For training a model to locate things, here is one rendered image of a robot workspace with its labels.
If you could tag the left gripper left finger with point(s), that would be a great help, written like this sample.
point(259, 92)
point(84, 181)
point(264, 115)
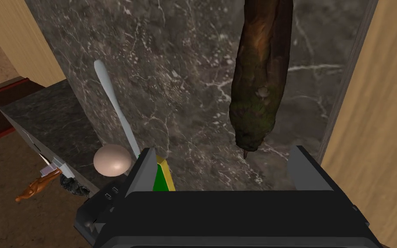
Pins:
point(142, 175)

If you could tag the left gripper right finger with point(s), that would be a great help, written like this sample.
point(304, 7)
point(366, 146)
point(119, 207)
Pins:
point(307, 175)

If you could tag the green yellow box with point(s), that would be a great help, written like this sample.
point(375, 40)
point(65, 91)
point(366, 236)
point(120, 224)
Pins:
point(162, 179)

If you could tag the beige egg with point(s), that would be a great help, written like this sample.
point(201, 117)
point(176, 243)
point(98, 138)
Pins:
point(111, 160)

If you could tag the dark grey crumpled object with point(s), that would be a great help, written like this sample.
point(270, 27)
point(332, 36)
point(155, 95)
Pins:
point(74, 186)

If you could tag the pale grey spoon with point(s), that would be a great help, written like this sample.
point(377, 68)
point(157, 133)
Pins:
point(109, 89)

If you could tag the orange brown figure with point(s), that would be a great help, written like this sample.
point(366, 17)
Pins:
point(36, 186)

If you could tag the long brown green loaf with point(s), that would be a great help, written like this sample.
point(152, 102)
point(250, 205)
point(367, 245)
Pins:
point(260, 69)

